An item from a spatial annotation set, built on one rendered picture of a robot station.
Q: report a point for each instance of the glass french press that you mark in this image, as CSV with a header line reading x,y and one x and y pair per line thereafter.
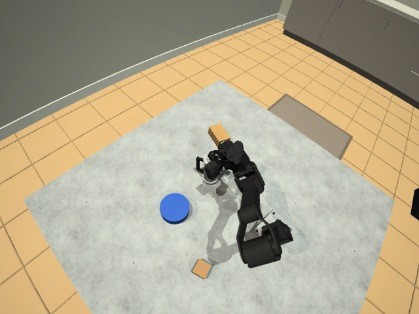
x,y
206,160

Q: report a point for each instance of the blue short cylinder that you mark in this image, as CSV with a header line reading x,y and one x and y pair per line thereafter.
x,y
174,208

